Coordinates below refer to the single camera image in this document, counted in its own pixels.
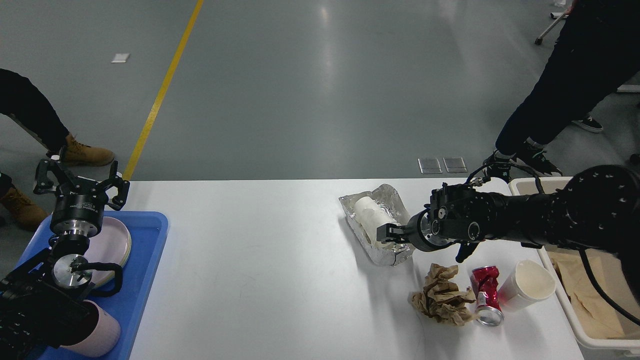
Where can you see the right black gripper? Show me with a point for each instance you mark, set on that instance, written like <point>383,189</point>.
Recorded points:
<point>418,233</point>

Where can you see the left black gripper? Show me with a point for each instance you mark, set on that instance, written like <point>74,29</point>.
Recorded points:
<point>78,213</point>

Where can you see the white paper cup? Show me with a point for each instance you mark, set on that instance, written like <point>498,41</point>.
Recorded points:
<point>371,216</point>

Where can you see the clear plastic wrapper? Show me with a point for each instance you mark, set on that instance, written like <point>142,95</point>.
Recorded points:
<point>387,197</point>

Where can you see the pink plate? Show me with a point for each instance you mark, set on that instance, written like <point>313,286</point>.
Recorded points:
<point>112,245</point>

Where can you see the pink cup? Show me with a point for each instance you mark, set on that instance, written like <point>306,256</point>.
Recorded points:
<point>95,335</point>

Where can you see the large brown paper bag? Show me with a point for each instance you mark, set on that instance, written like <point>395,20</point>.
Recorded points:
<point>598,319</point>

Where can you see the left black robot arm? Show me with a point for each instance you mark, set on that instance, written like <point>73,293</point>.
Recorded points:
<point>44,299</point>

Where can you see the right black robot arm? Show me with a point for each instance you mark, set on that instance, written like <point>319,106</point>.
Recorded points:
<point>597,209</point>

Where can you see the blue plastic tray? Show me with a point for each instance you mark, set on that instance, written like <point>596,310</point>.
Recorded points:
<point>148,230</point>

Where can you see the grey floor plate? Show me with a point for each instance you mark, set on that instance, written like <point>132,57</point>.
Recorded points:
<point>429,165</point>
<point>455,165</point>

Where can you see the crumpled brown paper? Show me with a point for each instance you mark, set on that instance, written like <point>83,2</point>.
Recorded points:
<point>441,299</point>

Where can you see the crushed red soda can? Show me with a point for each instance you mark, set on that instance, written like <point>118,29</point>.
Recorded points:
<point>484,283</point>

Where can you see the person with tan boots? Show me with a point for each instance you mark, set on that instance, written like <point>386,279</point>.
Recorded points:
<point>21,101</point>

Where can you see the white bowl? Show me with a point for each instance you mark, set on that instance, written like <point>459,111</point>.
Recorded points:
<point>527,284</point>

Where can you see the person in grey trousers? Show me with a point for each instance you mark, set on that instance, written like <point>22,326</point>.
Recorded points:
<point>589,124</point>

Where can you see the beige plastic bin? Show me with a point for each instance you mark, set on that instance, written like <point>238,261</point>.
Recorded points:
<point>608,273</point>

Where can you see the rolling chair base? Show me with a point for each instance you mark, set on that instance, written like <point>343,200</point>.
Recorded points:
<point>556,16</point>

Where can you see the person in dark trousers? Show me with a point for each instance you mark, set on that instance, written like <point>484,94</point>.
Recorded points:
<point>596,51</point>

